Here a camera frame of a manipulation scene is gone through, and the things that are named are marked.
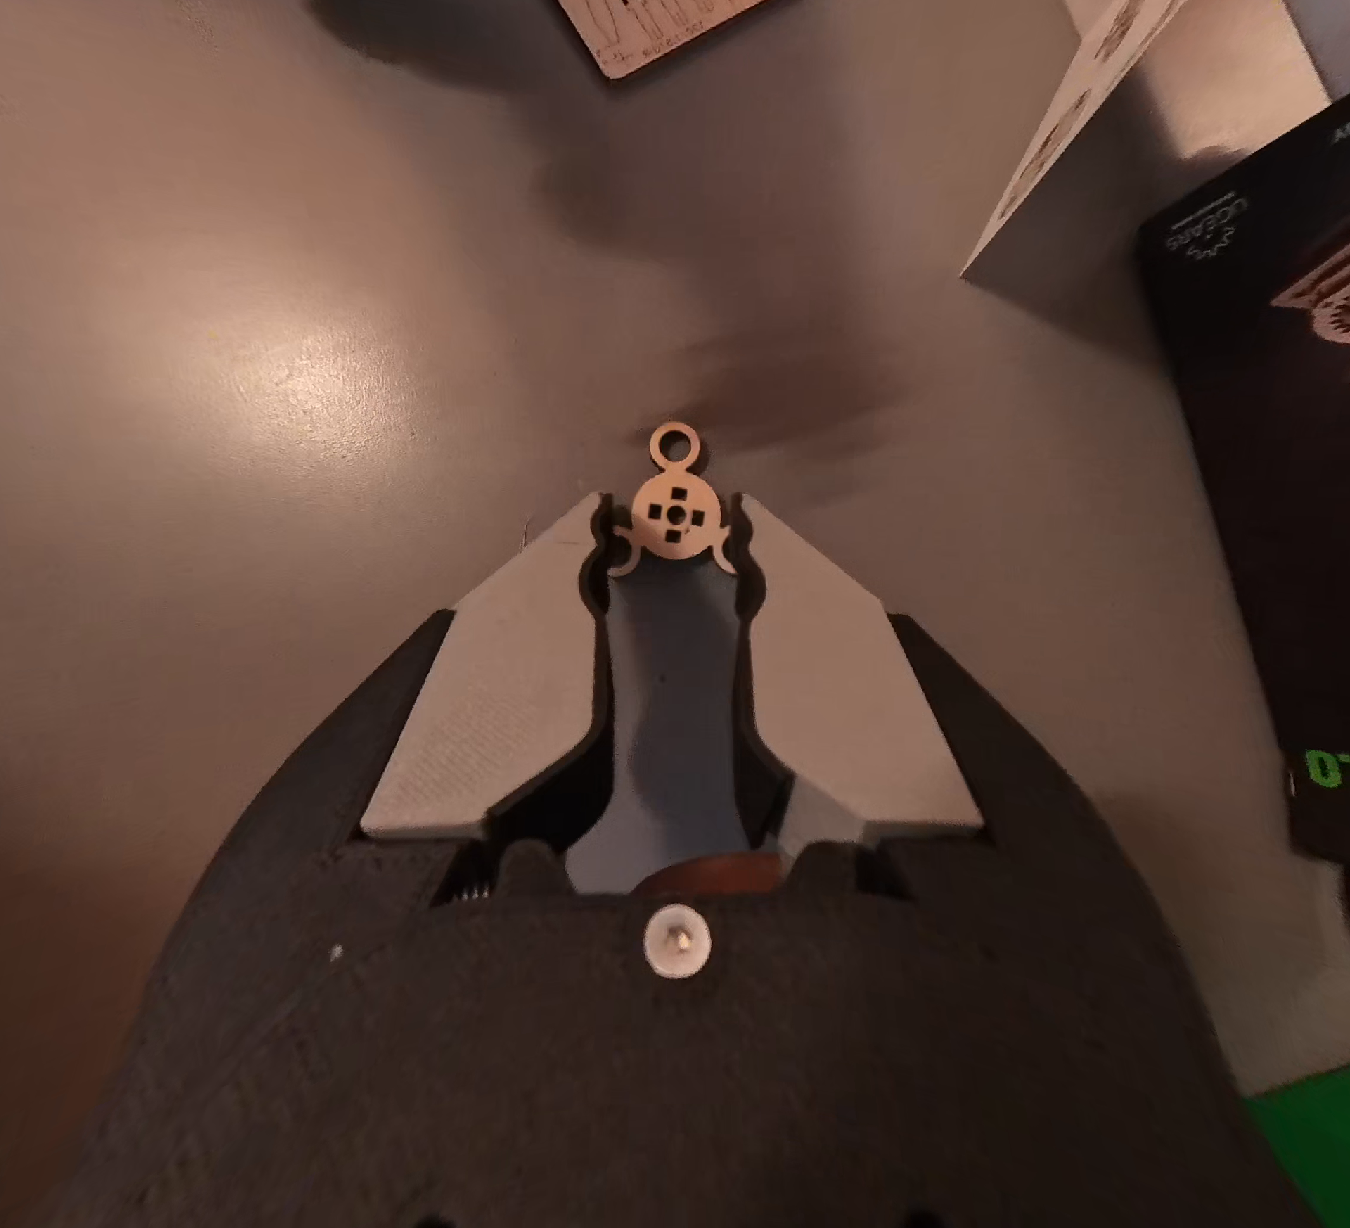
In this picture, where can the black model kit box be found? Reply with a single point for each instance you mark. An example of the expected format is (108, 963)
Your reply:
(1243, 404)

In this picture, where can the folded instruction booklet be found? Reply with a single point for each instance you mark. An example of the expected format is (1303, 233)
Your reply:
(1128, 15)

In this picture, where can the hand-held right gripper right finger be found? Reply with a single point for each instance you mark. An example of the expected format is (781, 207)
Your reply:
(856, 713)

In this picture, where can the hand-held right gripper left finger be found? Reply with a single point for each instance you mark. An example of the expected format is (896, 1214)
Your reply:
(495, 713)

